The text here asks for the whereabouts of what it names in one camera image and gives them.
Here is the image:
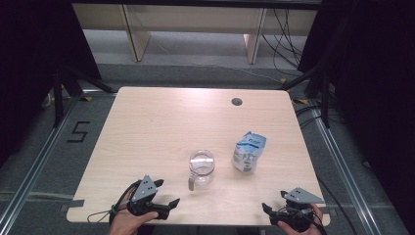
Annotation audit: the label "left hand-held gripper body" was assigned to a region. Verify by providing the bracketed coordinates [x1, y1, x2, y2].
[126, 174, 171, 220]

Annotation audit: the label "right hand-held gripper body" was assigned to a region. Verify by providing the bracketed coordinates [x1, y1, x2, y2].
[270, 186, 326, 233]

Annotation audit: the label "clear glass pitcher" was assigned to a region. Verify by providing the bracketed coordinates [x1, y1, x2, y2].
[187, 149, 216, 192]

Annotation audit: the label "white and blue bag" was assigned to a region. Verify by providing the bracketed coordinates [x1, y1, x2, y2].
[231, 130, 267, 174]

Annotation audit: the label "person's right hand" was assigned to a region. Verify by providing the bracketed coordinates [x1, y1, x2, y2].
[277, 203, 325, 235]

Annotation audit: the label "person's left hand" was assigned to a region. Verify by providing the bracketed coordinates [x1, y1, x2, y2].
[107, 187, 161, 235]

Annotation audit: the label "black metal stand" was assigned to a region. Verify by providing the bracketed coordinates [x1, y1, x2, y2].
[52, 65, 118, 129]
[277, 62, 331, 129]

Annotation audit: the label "black curtain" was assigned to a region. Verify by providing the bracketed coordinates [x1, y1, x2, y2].
[0, 0, 103, 168]
[298, 0, 415, 235]

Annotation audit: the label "right hand-held gripper cable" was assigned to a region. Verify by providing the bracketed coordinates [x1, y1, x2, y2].
[277, 205, 328, 234]

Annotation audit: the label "hand-held gripper cable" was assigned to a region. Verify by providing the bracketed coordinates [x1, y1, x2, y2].
[277, 205, 328, 234]
[86, 179, 142, 226]

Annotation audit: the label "left hand-held gripper cable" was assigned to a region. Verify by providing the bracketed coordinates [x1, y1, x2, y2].
[86, 179, 142, 226]

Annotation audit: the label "black floor cable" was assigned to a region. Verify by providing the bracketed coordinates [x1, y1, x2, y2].
[315, 175, 360, 235]

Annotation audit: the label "black cable bundle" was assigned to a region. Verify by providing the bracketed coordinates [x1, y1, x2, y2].
[260, 8, 305, 79]

